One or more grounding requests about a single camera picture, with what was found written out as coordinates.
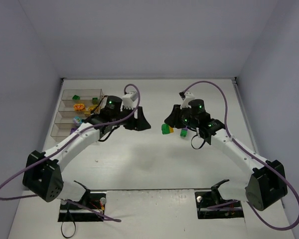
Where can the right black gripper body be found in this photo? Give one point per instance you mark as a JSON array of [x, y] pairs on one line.
[[177, 117]]

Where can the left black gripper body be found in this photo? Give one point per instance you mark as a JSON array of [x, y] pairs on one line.
[[135, 119]]

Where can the dark green lego brick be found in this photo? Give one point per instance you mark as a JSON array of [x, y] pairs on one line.
[[95, 100]]

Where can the small orange lego brick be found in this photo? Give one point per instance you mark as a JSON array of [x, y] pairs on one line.
[[86, 113]]

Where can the teal oval lego piece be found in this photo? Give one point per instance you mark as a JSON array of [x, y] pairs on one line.
[[77, 120]]

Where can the orange flower lego piece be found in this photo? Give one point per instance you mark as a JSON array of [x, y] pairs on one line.
[[79, 107]]

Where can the purple lego brick front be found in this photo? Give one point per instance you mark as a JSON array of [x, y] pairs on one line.
[[73, 129]]

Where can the yellow curved lego brick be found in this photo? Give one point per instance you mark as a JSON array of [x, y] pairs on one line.
[[93, 107]]

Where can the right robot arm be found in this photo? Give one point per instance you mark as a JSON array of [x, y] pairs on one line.
[[264, 183]]

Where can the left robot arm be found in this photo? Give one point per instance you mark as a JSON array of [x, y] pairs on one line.
[[44, 169]]

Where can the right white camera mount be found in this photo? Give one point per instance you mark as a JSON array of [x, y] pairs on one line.
[[186, 97]]

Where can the right base mount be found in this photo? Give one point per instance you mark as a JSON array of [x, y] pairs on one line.
[[210, 205]]

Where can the base mount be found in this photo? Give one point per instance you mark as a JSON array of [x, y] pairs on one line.
[[210, 205], [92, 200]]

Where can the left base mount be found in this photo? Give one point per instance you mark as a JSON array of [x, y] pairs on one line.
[[92, 200]]

